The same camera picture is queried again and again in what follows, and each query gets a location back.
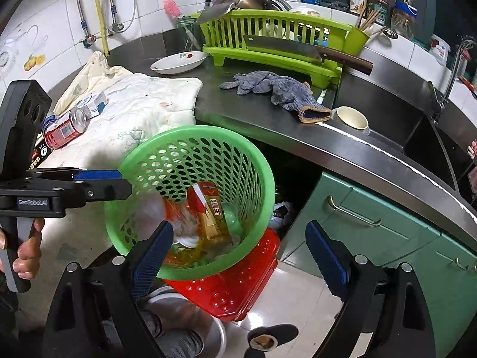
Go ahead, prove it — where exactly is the person's left hand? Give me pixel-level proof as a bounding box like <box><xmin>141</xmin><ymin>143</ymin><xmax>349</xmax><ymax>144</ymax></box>
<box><xmin>12</xmin><ymin>218</ymin><xmax>45</xmax><ymax>280</ymax></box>

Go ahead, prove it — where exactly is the red perforated plastic basket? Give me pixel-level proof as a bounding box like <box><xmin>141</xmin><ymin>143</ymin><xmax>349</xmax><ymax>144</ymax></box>
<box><xmin>167</xmin><ymin>228</ymin><xmax>281</xmax><ymax>322</ymax></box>

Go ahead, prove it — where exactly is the grey knitted work glove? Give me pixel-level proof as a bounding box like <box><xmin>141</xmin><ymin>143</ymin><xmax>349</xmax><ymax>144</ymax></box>
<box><xmin>219</xmin><ymin>70</ymin><xmax>332</xmax><ymax>124</ymax></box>

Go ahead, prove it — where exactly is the black slipper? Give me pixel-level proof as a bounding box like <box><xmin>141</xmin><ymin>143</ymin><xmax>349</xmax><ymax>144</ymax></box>
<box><xmin>243</xmin><ymin>324</ymin><xmax>299</xmax><ymax>358</ymax></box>

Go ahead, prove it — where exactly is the cream ceramic cup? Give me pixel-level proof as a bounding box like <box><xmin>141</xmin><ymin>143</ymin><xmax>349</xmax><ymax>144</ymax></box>
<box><xmin>332</xmin><ymin>106</ymin><xmax>369</xmax><ymax>135</ymax></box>

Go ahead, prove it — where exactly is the black cigarette box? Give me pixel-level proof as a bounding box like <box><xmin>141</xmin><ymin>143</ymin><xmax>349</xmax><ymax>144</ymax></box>
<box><xmin>30</xmin><ymin>137</ymin><xmax>52</xmax><ymax>170</ymax></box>

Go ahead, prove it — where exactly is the chrome kitchen faucet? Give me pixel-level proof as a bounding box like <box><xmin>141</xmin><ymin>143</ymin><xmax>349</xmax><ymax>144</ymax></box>
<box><xmin>428</xmin><ymin>36</ymin><xmax>476</xmax><ymax>121</ymax></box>

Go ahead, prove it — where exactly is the green chopstick holder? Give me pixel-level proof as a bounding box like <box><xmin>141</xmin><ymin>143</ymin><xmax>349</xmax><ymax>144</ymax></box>
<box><xmin>342</xmin><ymin>27</ymin><xmax>369</xmax><ymax>57</ymax></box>

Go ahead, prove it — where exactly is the white milk carton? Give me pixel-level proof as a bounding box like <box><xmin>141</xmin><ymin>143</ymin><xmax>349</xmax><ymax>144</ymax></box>
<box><xmin>75</xmin><ymin>91</ymin><xmax>108</xmax><ymax>120</ymax></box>

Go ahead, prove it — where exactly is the pink bottle brush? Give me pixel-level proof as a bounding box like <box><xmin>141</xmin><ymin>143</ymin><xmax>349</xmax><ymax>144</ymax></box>
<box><xmin>163</xmin><ymin>0</ymin><xmax>183</xmax><ymax>19</ymax></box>

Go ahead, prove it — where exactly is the red soda can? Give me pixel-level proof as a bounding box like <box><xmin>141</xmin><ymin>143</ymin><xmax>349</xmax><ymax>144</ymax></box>
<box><xmin>43</xmin><ymin>107</ymin><xmax>90</xmax><ymax>149</ymax></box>

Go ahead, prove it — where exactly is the cleaver with wooden handle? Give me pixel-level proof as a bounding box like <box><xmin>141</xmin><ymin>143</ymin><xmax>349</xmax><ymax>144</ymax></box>
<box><xmin>243</xmin><ymin>35</ymin><xmax>374</xmax><ymax>75</ymax></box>

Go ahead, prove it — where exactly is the steel sink basin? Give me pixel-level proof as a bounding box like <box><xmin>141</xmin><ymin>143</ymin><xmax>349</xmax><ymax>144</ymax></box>
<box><xmin>403</xmin><ymin>116</ymin><xmax>476</xmax><ymax>207</ymax></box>

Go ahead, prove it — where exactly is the green perforated trash basket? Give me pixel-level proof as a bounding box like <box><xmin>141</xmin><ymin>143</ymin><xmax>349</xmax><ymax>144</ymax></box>
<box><xmin>104</xmin><ymin>126</ymin><xmax>275</xmax><ymax>280</ymax></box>

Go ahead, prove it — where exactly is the red label plastic bottle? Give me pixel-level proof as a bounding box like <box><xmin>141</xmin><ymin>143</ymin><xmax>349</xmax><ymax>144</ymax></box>
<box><xmin>134</xmin><ymin>182</ymin><xmax>234</xmax><ymax>251</ymax></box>

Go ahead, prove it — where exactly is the blue white tin can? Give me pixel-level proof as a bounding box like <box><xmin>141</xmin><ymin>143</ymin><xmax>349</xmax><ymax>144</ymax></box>
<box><xmin>41</xmin><ymin>112</ymin><xmax>57</xmax><ymax>134</ymax></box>

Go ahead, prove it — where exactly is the yellow gas hose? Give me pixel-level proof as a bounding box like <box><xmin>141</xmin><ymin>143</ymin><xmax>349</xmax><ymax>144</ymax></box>
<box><xmin>94</xmin><ymin>0</ymin><xmax>111</xmax><ymax>58</ymax></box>

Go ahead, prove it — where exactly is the cream quilted cloth mat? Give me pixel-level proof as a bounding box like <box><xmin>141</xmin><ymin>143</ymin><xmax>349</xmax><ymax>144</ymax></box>
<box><xmin>40</xmin><ymin>51</ymin><xmax>203</xmax><ymax>170</ymax></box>

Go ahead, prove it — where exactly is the lime green dish rack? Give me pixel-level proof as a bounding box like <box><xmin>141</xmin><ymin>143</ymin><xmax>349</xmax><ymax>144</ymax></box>
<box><xmin>198</xmin><ymin>10</ymin><xmax>365</xmax><ymax>89</ymax></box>

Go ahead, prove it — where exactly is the green cabinet drawer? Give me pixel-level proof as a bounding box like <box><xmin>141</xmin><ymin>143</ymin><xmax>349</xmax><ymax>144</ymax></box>
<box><xmin>280</xmin><ymin>170</ymin><xmax>442</xmax><ymax>280</ymax></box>

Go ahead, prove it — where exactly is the white paper cup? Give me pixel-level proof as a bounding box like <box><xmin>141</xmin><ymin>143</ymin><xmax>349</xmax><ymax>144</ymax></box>
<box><xmin>174</xmin><ymin>234</ymin><xmax>201</xmax><ymax>249</ymax></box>

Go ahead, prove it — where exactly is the steel drawer handle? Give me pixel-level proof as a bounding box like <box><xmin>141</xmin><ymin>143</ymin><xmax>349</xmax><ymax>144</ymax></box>
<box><xmin>326</xmin><ymin>195</ymin><xmax>383</xmax><ymax>227</ymax></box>

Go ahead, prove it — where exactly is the white shallow bowl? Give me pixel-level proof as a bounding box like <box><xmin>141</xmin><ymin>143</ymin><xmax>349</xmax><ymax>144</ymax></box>
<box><xmin>150</xmin><ymin>51</ymin><xmax>208</xmax><ymax>75</ymax></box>

